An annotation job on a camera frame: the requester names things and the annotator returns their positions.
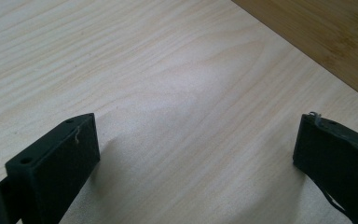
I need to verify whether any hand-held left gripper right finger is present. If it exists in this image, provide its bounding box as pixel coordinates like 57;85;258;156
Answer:
293;111;358;224

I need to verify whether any wooden tea box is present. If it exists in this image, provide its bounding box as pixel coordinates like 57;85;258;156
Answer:
231;0;358;105

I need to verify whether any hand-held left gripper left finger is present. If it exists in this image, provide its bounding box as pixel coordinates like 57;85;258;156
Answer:
5;112;102;224

